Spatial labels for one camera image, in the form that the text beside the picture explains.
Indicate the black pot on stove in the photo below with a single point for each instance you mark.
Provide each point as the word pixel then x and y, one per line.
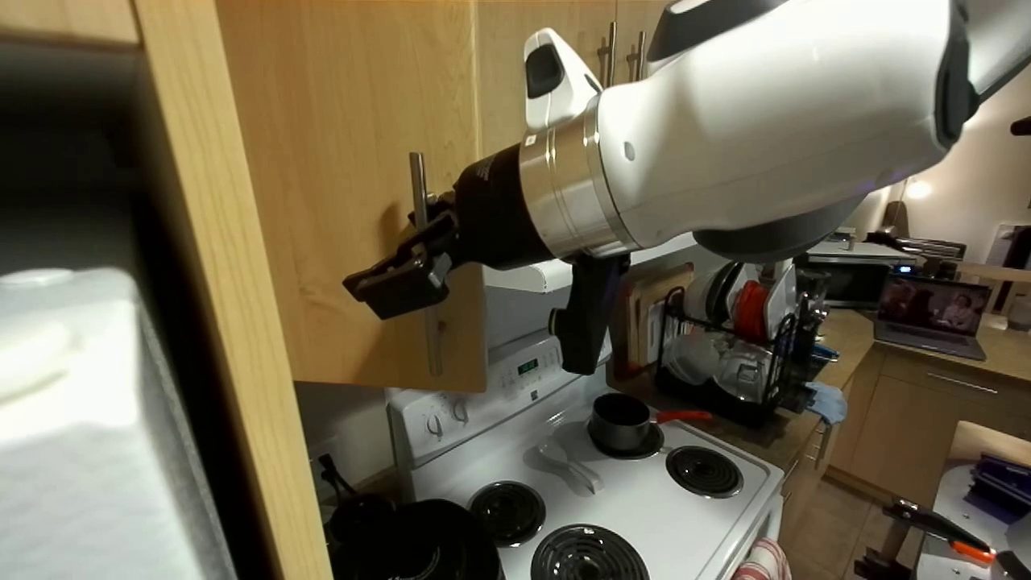
pixel 429 541

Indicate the wood lower cabinet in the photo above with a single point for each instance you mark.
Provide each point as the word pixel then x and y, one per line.
pixel 914 421

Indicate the white range hood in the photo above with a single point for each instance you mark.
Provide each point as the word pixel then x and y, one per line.
pixel 518 306

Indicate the large light wood cabinet door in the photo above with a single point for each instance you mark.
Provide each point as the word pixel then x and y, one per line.
pixel 322 163

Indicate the small black pan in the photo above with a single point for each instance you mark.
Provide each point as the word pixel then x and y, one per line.
pixel 630 452

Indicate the lit floor lamp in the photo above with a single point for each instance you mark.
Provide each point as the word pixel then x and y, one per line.
pixel 920 191

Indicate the white textured box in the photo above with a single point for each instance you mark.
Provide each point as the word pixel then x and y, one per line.
pixel 83 452

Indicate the white upright dish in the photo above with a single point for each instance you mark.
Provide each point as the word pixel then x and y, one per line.
pixel 779 293

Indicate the pale blue cloth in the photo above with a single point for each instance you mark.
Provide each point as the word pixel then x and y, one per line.
pixel 825 404

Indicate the blue book stack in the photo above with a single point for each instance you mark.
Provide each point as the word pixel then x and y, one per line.
pixel 1001 483

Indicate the white electric stove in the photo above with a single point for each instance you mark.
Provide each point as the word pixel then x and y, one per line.
pixel 645 504

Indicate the small black coil burner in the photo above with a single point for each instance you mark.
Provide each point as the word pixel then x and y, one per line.
pixel 506 514
pixel 703 472

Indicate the red white striped towel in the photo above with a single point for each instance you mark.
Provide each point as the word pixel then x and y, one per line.
pixel 763 561

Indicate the large black coil burner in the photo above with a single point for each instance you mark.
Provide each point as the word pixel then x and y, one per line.
pixel 588 554

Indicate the white wall outlet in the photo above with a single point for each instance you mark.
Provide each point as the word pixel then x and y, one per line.
pixel 322 446

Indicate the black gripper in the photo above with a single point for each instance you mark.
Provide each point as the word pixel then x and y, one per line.
pixel 498 209

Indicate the grey open laptop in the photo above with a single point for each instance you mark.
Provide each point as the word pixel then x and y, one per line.
pixel 933 311

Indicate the silver toaster oven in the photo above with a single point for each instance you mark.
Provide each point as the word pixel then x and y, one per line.
pixel 857 277

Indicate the black orange tool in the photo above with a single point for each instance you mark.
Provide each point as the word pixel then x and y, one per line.
pixel 936 518

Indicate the wooden cutting board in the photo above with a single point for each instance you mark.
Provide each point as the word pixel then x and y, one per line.
pixel 648 322

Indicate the red dish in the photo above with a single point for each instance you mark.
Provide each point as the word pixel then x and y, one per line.
pixel 753 311

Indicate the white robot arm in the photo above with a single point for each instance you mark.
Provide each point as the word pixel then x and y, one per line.
pixel 774 116

